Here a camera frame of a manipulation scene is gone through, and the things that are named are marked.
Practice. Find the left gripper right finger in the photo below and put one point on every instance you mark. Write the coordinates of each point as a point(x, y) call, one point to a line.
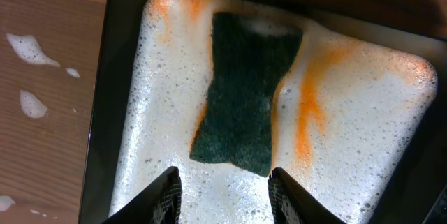
point(292, 204)

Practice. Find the green yellow sponge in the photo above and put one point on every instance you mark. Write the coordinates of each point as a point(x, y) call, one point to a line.
point(250, 56)

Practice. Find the rectangular soapy water tray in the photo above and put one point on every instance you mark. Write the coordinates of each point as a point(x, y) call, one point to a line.
point(359, 106)

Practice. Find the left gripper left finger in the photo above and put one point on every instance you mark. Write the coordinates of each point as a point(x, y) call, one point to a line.
point(159, 203)

